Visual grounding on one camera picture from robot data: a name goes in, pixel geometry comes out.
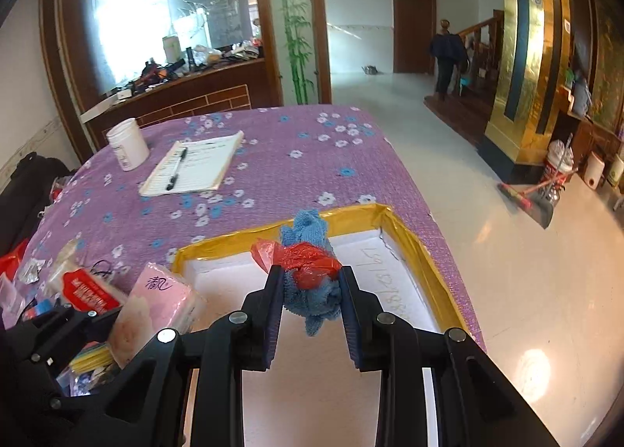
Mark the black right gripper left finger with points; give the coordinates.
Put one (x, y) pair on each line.
(243, 340)

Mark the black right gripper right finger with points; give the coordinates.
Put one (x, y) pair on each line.
(379, 341)

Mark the pink tissue pack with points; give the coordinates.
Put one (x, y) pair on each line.
(159, 299)

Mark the blue towel with red bag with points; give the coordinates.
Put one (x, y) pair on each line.
(305, 254)

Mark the yellow-rimmed white foam box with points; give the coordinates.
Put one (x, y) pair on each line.
(417, 266)

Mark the red white tissue pack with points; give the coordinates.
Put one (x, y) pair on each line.
(84, 291)

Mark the purple floral tablecloth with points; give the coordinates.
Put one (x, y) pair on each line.
(291, 159)

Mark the black pen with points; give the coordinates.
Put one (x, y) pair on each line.
(175, 174)

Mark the white paper notepad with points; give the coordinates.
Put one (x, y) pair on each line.
(202, 170)

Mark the red broom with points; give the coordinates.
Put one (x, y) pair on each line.
(538, 201)

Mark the black sofa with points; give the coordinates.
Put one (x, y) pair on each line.
(25, 196)

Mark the white plastic jar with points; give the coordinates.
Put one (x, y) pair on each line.
(128, 144)

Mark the wooden sideboard counter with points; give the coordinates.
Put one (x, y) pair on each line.
(235, 87)

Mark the person in dark clothes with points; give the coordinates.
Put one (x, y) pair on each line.
(449, 52)

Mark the brown wooden door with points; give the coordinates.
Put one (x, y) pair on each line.
(414, 27)

